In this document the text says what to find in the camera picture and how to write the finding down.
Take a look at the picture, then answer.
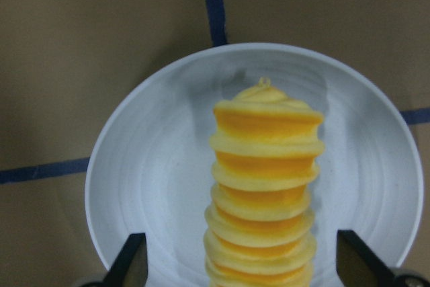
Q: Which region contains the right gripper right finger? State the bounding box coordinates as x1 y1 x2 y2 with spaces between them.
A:
336 230 403 286

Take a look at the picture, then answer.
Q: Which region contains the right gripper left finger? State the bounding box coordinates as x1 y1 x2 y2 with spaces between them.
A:
102 233 148 287

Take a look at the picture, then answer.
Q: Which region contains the blue plate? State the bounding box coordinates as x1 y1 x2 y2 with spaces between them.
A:
85 43 424 286

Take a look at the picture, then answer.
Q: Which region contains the sliced yellow bread loaf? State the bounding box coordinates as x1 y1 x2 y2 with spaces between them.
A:
204 78 325 286

